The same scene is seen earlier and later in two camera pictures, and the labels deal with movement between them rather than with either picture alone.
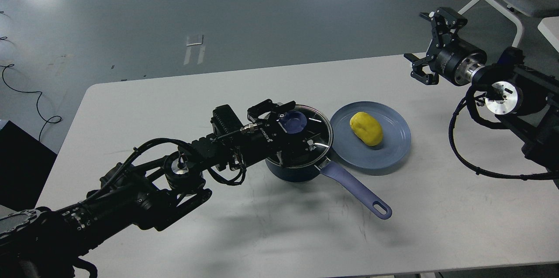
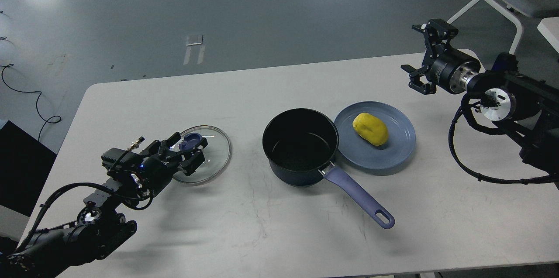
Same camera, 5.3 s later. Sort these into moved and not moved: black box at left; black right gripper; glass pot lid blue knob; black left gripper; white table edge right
Moved: black left gripper; glass pot lid blue knob; black right gripper
Not moved: black box at left; white table edge right
